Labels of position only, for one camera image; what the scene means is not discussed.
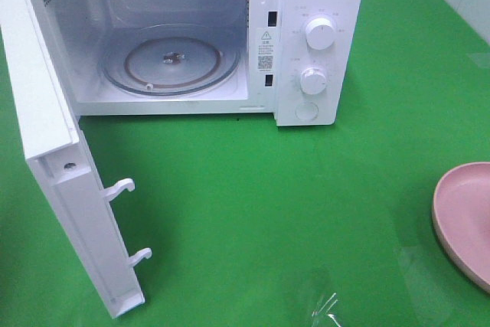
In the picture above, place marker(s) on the round white door button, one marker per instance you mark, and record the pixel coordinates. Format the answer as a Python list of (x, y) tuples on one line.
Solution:
[(307, 111)]

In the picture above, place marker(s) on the white microwave knob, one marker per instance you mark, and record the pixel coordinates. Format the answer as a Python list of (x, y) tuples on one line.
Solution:
[(320, 32), (313, 80)]

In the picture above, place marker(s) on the white microwave door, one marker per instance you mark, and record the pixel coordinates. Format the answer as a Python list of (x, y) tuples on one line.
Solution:
[(59, 158)]

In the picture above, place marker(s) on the pink round plate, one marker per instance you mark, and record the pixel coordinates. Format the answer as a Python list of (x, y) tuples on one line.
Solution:
[(460, 214)]

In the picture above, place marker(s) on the white microwave oven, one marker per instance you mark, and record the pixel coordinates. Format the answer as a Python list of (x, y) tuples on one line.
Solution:
[(265, 81)]

